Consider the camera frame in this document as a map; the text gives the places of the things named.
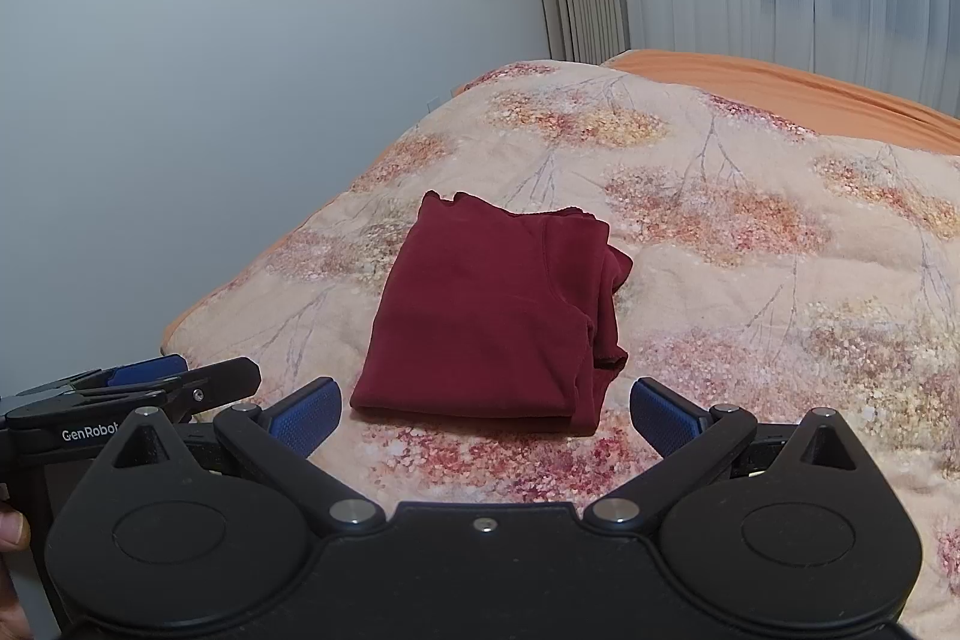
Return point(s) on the maroon long-sleeve shirt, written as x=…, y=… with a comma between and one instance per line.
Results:
x=480, y=325

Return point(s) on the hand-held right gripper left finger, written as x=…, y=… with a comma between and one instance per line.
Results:
x=307, y=421

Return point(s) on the person's left hand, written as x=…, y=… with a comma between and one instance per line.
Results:
x=11, y=529

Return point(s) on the floral beige blanket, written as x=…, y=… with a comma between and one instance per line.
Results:
x=750, y=310

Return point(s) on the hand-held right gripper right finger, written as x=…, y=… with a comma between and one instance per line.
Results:
x=664, y=419

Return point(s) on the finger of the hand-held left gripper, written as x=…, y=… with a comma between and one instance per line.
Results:
x=217, y=385
x=142, y=371

